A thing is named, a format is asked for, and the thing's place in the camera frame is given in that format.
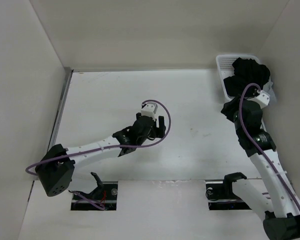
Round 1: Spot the black tank top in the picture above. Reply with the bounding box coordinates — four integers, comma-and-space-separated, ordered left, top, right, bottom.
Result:
223, 57, 271, 97

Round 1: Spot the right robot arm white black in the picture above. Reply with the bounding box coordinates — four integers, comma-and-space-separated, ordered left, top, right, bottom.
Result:
221, 96, 300, 240

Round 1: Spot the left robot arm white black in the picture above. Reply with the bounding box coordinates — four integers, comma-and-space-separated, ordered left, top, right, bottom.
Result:
34, 112, 166, 197

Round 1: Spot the grey tank top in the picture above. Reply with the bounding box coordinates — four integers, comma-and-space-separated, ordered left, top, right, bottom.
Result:
263, 79, 277, 105

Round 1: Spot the white plastic laundry basket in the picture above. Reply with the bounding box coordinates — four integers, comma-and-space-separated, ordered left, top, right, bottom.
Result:
215, 53, 261, 103

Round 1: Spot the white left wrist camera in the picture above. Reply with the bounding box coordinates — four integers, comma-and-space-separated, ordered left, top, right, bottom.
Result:
140, 102, 158, 121

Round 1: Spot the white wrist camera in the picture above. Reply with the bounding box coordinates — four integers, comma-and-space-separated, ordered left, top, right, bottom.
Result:
251, 90, 270, 109
140, 102, 158, 121

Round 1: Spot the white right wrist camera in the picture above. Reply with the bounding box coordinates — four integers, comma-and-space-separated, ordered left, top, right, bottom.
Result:
251, 90, 270, 109

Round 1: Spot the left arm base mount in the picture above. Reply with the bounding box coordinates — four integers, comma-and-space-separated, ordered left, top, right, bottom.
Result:
69, 172, 119, 211

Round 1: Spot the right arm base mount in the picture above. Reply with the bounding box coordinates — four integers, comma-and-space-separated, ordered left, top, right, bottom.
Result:
205, 181, 251, 211

